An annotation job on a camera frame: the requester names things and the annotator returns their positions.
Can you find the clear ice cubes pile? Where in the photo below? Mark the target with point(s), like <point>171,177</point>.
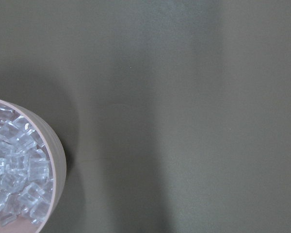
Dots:
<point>26,180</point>

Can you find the pink bowl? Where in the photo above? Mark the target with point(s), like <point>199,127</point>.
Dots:
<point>58,164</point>

